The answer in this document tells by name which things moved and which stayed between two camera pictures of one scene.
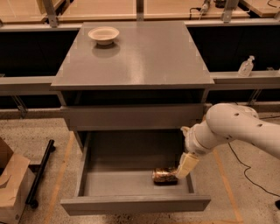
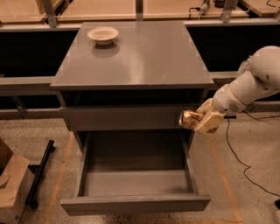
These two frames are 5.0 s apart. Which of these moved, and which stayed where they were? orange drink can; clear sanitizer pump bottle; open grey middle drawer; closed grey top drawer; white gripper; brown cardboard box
Moved: orange drink can; white gripper
Stayed: closed grey top drawer; clear sanitizer pump bottle; brown cardboard box; open grey middle drawer
